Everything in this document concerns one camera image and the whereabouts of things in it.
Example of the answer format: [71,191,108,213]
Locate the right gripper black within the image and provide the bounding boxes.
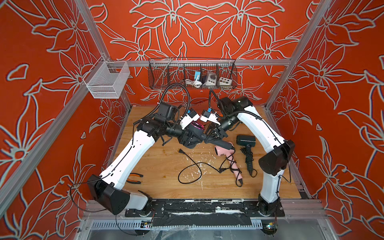
[201,115,240,143]

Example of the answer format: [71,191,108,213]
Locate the black hair dryer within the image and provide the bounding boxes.
[186,124,233,149]

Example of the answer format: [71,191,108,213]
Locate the pink hair dryer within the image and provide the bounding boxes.
[214,146,244,187]

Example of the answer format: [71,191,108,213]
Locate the green dryer black cord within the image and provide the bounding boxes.
[241,146,258,178]

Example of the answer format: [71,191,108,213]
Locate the dark green hair dryer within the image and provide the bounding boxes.
[236,135,257,178]

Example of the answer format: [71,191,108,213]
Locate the pink dryer black cord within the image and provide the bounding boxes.
[218,152,244,188]

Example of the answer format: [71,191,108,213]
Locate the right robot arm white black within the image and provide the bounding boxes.
[204,90,295,217]

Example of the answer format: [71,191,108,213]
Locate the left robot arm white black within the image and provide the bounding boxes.
[86,100,200,215]

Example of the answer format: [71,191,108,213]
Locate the orange plastic tool case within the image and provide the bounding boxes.
[193,101,218,108]

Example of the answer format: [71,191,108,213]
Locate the white power strip cube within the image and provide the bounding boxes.
[219,77,233,88]

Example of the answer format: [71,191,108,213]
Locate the blue white small box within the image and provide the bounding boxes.
[194,71,201,82]

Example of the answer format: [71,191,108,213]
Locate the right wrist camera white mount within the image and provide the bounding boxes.
[200,110,220,125]

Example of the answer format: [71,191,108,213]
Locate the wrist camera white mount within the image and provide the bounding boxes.
[180,108,200,130]
[200,110,220,125]

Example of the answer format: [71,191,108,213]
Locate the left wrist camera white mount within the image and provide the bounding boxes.
[180,108,200,130]

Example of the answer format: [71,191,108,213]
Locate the white coiled cable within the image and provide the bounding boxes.
[184,78,202,89]

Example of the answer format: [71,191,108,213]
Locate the orange handled pliers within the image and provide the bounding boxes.
[126,173,144,185]

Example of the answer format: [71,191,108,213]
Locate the black wire wall basket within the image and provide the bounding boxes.
[148,57,239,90]

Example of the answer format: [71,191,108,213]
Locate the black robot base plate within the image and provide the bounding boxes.
[125,199,285,229]

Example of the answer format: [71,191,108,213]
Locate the clear acrylic wall bin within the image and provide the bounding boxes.
[83,56,131,99]

